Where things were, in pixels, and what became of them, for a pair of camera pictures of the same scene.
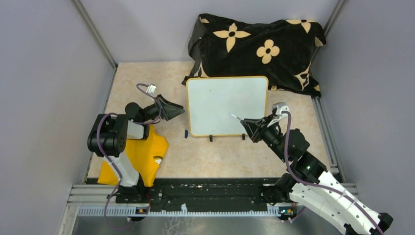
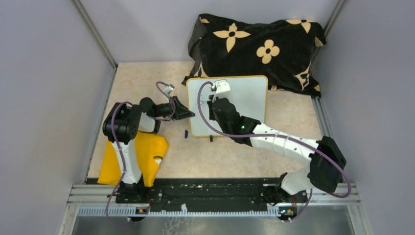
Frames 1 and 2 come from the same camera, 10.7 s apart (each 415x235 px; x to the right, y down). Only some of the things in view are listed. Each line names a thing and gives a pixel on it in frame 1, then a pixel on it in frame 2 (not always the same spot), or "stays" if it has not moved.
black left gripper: (165, 105) -> (181, 111)
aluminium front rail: (100, 200) stays
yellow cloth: (147, 155) stays
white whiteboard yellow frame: (210, 100) stays
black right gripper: (256, 130) -> (209, 102)
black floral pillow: (282, 51) stays
